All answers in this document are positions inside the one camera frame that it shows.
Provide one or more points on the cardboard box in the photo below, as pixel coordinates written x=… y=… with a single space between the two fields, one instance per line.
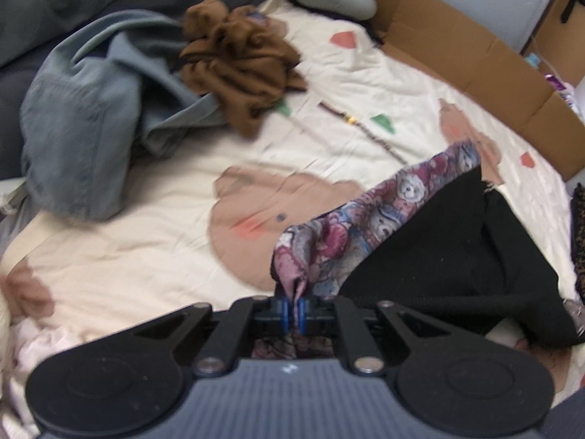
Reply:
x=457 y=50

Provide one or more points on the pile of colourful packets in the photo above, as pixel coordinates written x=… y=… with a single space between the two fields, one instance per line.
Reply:
x=557 y=82

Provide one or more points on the leopard print garment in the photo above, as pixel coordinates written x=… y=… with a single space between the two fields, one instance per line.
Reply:
x=579 y=247

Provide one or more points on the black pants with patterned lining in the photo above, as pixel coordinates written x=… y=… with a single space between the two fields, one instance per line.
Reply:
x=434 y=247

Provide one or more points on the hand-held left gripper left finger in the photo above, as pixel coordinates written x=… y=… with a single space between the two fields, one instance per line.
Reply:
x=285 y=315

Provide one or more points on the brown garment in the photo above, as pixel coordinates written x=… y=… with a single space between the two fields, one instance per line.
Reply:
x=237 y=64

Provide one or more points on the cream bear printed blanket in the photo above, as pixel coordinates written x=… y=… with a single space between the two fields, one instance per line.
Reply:
x=160 y=247

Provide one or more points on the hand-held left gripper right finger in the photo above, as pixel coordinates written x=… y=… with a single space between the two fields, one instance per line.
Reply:
x=302 y=319

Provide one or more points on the blue denim garment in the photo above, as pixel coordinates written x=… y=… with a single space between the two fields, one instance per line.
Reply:
x=82 y=123

